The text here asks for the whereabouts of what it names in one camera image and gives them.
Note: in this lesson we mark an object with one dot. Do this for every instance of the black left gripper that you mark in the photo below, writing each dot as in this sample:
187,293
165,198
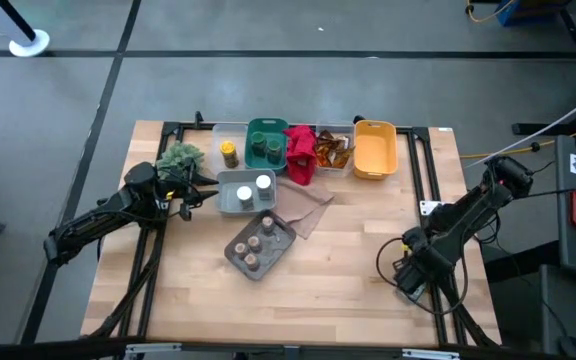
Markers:
175,187

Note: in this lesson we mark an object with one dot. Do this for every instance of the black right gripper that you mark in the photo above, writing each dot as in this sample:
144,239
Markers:
425,260

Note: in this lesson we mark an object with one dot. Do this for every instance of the white-lid spice jar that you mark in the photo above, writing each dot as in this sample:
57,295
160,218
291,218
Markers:
263,184
244,195

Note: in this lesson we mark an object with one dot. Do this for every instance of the yellow-lid spice jar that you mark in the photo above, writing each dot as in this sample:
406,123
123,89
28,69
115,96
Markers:
229,152

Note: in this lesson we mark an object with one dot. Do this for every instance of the green-lid spice jar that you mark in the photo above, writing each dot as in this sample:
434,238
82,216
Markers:
274,150
259,144

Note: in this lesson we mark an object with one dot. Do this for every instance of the dark grey plastic bin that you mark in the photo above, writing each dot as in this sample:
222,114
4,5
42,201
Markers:
278,245

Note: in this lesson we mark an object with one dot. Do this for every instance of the silver brown foil packet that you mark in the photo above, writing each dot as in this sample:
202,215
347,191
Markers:
345,145

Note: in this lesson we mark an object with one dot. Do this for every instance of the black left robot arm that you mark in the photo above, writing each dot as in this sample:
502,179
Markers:
98,215

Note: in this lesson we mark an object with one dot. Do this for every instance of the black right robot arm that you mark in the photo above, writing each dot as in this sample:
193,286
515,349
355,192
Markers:
473,205

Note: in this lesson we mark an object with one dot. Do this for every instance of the light grey plastic bin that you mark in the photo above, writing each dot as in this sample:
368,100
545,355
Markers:
225,205

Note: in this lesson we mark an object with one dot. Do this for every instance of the green artificial plant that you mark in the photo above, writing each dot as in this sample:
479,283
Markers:
180,152

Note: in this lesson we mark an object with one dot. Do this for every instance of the white mounting plate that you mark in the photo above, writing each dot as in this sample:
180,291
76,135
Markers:
429,207

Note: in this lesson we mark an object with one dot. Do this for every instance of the teal plastic bin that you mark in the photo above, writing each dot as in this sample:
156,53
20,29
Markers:
259,166

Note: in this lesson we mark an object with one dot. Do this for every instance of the clear plastic bin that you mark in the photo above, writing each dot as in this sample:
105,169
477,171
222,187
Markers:
230,131
335,172

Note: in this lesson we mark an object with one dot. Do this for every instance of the red cloth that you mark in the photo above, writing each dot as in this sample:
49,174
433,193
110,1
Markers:
302,155

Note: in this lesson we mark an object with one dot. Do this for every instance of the orange plastic bin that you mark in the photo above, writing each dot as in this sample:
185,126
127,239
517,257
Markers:
375,150

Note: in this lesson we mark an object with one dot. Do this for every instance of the dark grey cabinet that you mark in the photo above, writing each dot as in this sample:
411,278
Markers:
568,310

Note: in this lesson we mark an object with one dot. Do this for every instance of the black computer mouse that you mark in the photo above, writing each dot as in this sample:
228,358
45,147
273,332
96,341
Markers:
573,346

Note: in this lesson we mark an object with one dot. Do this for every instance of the black pole white base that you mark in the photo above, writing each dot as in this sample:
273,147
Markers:
35,46

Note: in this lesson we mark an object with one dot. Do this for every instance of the black crossbar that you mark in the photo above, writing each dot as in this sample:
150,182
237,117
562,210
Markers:
43,347

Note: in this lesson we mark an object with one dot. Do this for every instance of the blue box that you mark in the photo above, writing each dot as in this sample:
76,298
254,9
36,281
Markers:
528,10

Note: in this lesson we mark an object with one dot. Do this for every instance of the black metal table frame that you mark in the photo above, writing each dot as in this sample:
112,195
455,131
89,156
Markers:
169,128

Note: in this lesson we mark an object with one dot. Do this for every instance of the black frame clamp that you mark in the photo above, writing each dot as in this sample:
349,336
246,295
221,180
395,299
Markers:
358,120
198,119

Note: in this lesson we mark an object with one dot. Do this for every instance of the silver bracket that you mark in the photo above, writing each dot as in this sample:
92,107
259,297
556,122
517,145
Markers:
153,348
430,354

